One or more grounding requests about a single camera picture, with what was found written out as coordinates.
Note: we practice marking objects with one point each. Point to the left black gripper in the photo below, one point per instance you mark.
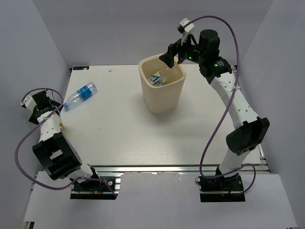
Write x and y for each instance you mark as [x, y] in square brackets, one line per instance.
[31, 119]

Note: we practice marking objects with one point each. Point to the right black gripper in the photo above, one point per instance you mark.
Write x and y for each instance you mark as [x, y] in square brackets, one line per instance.
[175, 48]

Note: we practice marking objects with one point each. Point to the clear bottle yellow label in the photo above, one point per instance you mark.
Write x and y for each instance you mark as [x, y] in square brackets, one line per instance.
[62, 126]

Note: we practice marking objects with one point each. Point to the clear bottle green white label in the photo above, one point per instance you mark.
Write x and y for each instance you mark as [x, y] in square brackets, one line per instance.
[161, 77]

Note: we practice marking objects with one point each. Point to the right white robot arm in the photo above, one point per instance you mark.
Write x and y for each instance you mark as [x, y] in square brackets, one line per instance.
[249, 128]

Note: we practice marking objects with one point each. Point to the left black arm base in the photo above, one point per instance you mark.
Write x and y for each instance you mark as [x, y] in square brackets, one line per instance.
[96, 190]

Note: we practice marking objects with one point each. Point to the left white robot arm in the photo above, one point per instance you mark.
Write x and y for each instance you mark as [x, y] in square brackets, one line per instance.
[55, 153]

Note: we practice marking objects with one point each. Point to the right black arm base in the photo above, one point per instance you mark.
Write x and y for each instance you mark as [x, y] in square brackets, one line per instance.
[223, 189]

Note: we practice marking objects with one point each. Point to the cream plastic bin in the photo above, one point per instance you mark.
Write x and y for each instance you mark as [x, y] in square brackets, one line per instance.
[160, 99]

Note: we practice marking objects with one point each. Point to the clear bottle blue label left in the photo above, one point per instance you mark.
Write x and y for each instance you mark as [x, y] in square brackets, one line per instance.
[80, 96]

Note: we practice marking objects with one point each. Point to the black logo sticker left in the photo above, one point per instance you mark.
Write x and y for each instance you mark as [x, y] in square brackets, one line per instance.
[80, 68]

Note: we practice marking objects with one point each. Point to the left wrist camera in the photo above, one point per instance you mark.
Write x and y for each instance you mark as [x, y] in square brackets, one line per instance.
[28, 103]

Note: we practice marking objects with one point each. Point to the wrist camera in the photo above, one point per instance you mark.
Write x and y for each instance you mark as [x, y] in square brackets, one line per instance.
[185, 28]
[28, 103]

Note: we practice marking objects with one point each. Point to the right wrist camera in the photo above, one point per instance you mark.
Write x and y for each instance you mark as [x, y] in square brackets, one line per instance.
[185, 28]

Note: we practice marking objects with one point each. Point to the aluminium front rail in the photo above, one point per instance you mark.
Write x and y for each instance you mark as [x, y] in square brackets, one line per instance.
[260, 168]

